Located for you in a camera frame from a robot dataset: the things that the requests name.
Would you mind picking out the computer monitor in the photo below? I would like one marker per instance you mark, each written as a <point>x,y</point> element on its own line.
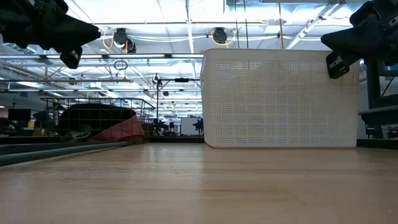
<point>392,67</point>

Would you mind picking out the maroon cloth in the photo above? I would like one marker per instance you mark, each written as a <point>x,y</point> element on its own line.
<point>124,132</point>

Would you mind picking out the white perforated plastic bin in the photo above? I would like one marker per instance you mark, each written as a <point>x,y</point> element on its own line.
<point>280,99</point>

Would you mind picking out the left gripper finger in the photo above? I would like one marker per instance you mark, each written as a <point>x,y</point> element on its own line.
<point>77,32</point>

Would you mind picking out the black monitor stand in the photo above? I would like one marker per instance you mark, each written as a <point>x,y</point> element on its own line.
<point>372,87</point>

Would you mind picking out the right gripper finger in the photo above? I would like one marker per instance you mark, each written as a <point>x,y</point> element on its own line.
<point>351,40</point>

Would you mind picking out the grey side desk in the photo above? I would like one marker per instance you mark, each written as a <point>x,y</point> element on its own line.
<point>379,111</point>

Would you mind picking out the long grey metal bar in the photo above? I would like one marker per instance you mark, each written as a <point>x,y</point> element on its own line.
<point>62,152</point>

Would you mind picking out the black pole stand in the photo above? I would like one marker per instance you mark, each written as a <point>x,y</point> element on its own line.
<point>157,105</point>

